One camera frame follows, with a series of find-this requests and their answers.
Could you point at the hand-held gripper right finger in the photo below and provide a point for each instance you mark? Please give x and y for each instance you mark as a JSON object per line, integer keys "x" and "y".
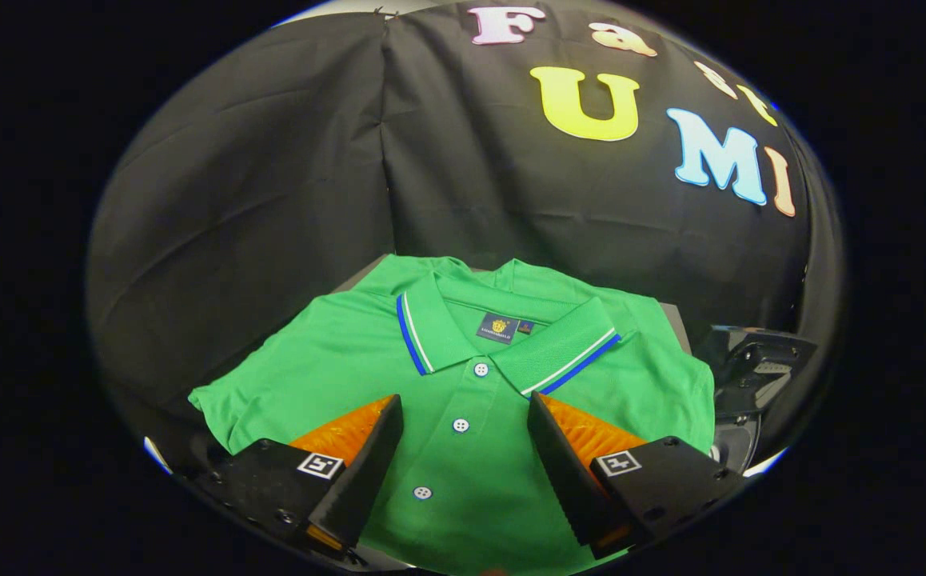
{"x": 567, "y": 472}

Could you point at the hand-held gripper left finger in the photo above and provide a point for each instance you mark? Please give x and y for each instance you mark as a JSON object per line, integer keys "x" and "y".
{"x": 363, "y": 472}

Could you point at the green polo shirt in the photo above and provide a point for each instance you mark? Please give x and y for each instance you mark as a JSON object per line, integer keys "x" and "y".
{"x": 463, "y": 384}

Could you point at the grey washing machine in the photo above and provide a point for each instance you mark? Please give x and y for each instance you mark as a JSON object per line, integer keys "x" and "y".
{"x": 739, "y": 444}

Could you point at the grey cabinet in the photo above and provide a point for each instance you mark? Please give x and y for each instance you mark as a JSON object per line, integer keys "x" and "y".
{"x": 675, "y": 324}

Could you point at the black backdrop cloth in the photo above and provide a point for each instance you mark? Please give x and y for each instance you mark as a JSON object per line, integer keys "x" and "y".
{"x": 287, "y": 176}

